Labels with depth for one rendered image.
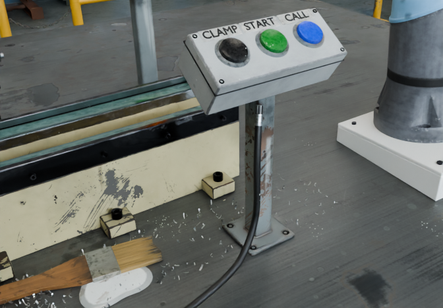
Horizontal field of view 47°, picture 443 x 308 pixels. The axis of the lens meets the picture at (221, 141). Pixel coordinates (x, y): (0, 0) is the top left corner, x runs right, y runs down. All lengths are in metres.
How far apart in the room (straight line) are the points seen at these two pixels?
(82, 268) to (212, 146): 0.25
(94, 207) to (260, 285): 0.24
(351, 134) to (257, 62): 0.39
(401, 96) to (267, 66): 0.36
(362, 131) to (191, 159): 0.30
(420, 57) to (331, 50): 0.26
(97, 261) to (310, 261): 0.26
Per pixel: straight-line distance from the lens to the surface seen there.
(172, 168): 0.72
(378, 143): 0.84
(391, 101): 0.85
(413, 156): 0.80
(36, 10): 5.05
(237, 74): 0.50
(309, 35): 0.56
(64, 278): 0.65
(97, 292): 0.63
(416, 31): 0.80
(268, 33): 0.54
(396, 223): 0.73
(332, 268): 0.65
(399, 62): 0.83
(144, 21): 1.03
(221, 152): 0.76
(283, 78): 0.54
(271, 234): 0.68
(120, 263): 0.65
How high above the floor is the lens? 1.23
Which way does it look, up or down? 29 degrees down
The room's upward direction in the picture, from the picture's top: 1 degrees counter-clockwise
